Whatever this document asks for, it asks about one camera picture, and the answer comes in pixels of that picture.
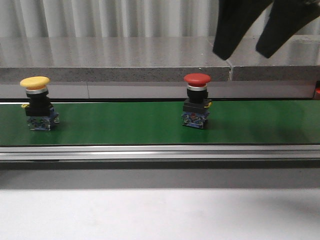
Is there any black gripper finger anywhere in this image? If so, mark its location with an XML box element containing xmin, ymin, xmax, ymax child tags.
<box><xmin>255</xmin><ymin>0</ymin><xmax>320</xmax><ymax>58</ymax></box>
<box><xmin>212</xmin><ymin>0</ymin><xmax>272</xmax><ymax>60</ymax></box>

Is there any right grey stone slab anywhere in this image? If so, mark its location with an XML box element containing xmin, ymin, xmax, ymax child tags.
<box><xmin>223</xmin><ymin>35</ymin><xmax>320</xmax><ymax>82</ymax></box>

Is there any grey stone slab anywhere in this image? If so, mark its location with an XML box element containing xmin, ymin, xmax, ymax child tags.
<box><xmin>223</xmin><ymin>35</ymin><xmax>320</xmax><ymax>82</ymax></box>
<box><xmin>0</xmin><ymin>37</ymin><xmax>230</xmax><ymax>83</ymax></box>

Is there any red plastic tray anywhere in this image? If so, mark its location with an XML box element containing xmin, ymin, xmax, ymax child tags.
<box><xmin>313</xmin><ymin>87</ymin><xmax>320</xmax><ymax>100</ymax></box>

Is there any green conveyor belt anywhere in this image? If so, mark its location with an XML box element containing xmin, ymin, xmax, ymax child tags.
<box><xmin>0</xmin><ymin>100</ymin><xmax>320</xmax><ymax>146</ymax></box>

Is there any left grey stone slab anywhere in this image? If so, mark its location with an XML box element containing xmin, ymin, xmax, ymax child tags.
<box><xmin>0</xmin><ymin>37</ymin><xmax>230</xmax><ymax>83</ymax></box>

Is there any white pleated curtain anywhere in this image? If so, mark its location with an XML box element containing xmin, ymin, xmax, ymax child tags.
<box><xmin>0</xmin><ymin>0</ymin><xmax>320</xmax><ymax>39</ymax></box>

